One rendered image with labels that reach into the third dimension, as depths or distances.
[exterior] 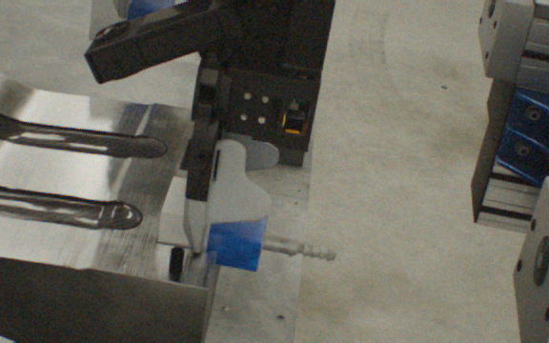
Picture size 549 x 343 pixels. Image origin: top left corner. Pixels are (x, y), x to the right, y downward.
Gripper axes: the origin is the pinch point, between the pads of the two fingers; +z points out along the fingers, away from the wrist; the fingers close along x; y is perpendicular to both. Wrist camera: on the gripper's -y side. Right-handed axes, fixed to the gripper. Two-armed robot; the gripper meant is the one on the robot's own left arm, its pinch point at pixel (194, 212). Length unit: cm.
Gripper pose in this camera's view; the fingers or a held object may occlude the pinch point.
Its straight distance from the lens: 75.7
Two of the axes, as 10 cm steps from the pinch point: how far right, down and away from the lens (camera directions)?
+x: 0.8, -5.1, 8.6
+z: -1.5, 8.4, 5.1
